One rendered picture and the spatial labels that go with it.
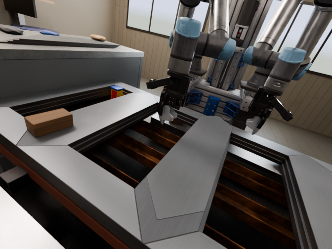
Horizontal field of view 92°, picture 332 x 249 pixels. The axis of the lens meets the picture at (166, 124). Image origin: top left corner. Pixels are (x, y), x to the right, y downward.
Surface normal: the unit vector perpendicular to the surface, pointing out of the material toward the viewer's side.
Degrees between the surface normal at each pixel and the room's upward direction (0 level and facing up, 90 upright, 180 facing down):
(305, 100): 90
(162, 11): 90
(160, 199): 0
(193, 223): 0
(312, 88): 90
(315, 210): 0
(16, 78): 90
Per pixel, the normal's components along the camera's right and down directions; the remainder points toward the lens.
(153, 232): 0.21, -0.85
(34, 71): 0.87, 0.39
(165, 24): -0.37, 0.39
